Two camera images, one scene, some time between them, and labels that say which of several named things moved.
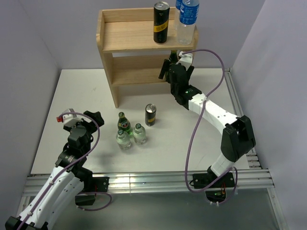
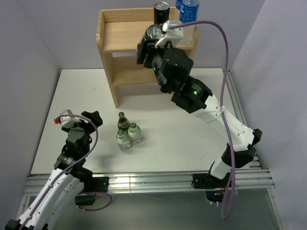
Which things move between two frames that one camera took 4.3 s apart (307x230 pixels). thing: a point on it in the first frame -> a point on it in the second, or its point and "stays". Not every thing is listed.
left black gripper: (96, 116) stays
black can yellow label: (161, 16) stays
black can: (150, 114) -> (153, 34)
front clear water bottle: (188, 15) stays
